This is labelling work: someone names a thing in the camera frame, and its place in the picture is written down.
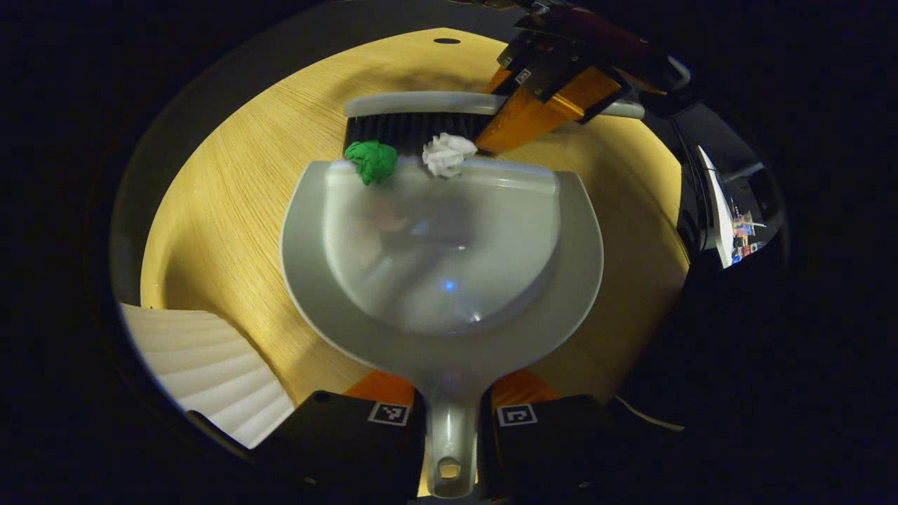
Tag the grey plastic dustpan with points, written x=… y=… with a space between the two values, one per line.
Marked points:
x=449 y=280

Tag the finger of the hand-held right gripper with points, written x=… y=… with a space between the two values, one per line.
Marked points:
x=533 y=66
x=533 y=119

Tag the white paper ball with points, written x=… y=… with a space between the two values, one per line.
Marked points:
x=449 y=154

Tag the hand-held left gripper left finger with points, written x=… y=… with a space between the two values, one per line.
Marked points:
x=344 y=449

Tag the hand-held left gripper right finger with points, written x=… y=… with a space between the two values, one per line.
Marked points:
x=547 y=449

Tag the white board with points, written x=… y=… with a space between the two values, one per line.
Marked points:
x=717 y=210

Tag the small grey broom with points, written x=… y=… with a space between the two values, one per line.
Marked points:
x=414 y=103

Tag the green paper ball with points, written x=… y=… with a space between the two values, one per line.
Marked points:
x=372 y=161

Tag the white ribbed garbage bin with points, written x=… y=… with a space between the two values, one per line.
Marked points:
x=210 y=372

